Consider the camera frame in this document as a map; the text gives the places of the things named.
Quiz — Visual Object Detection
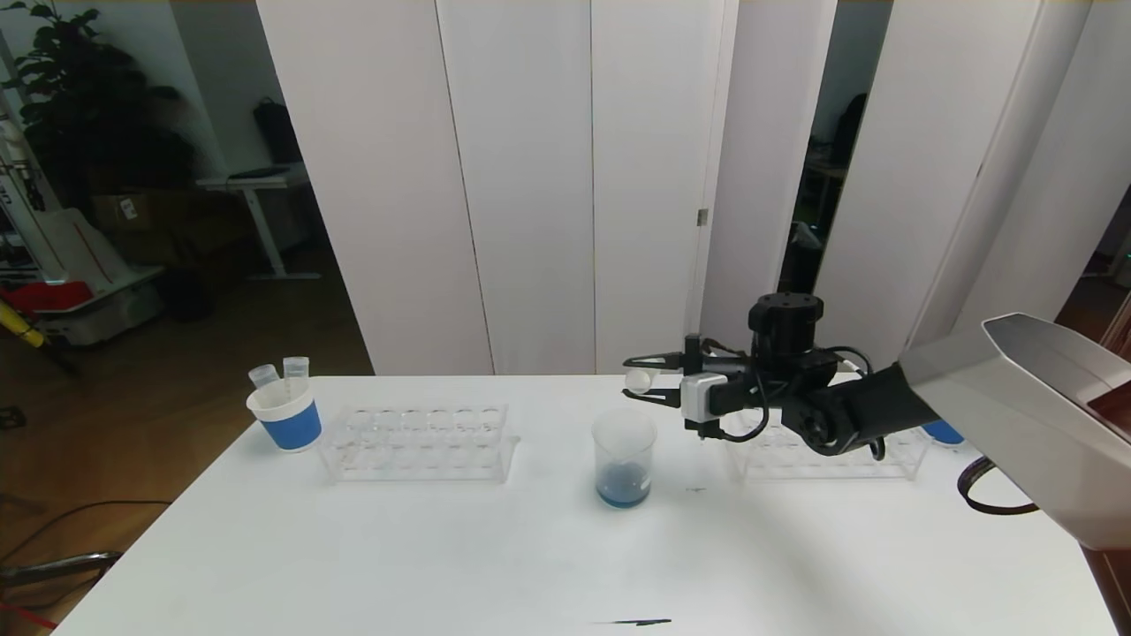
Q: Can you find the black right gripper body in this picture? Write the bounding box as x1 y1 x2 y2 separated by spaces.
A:
684 333 754 431

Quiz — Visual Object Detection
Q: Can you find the clear glass beaker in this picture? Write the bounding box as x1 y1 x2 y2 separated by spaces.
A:
591 410 657 510

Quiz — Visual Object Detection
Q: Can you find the clear plastic test tube rack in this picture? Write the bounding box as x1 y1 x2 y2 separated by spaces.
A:
320 403 520 482
725 402 929 480

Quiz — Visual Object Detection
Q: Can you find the white office desk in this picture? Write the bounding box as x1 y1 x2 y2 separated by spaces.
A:
197 164 323 282

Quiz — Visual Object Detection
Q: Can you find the black backpack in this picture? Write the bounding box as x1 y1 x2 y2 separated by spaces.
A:
253 98 305 167

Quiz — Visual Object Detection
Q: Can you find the brown cardboard box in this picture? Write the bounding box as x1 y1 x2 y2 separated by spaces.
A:
93 188 257 264

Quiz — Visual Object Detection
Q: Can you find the white machine housing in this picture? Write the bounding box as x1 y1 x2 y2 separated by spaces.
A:
35 210 167 347

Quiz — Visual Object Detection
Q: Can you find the grey metal floor leg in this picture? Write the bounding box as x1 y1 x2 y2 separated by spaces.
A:
0 552 125 586

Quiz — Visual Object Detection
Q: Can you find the dark green potted plant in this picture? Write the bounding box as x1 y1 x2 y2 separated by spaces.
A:
0 0 200 217

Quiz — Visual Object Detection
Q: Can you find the white printed column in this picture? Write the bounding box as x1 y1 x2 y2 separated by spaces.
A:
0 31 72 285

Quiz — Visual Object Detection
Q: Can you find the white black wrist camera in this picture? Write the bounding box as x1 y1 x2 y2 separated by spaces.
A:
679 372 730 423

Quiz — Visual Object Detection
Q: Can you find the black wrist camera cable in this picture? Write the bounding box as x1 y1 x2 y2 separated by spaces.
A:
702 371 771 444

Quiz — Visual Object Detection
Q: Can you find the dark arm cable loop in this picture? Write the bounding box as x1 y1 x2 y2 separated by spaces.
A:
958 454 1040 516

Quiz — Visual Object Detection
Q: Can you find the black floor cable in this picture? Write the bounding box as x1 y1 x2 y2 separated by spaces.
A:
0 501 173 566

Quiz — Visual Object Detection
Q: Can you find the yellow handled tool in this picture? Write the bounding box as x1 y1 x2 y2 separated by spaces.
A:
0 299 49 350

